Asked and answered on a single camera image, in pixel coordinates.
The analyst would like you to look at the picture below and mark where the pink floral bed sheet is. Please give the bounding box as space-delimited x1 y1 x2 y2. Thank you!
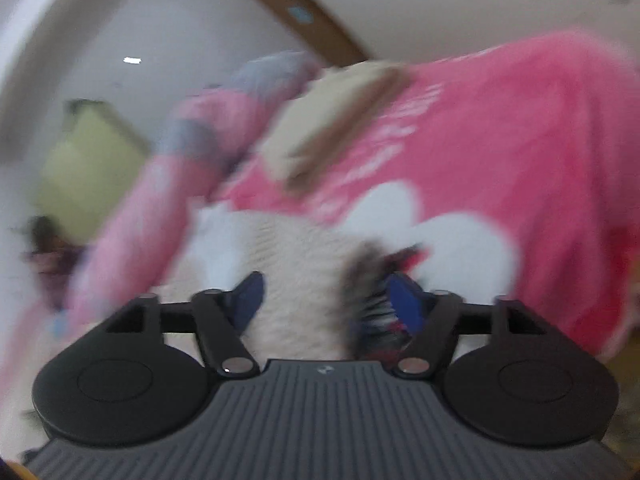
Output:
224 30 639 359

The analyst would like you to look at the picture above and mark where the folded cream garment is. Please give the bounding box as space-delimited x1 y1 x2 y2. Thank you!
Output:
260 61 410 196

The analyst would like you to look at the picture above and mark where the brown wooden door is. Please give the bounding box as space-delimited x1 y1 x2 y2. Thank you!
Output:
257 0 371 66

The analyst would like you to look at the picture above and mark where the beige white checked knit jacket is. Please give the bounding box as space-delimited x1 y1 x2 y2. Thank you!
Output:
156 204 402 363

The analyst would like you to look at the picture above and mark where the yellow wardrobe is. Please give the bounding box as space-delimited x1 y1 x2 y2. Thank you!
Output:
35 99 150 244

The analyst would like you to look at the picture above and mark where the pink grey floral duvet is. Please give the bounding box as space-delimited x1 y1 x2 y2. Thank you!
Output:
1 51 321 391

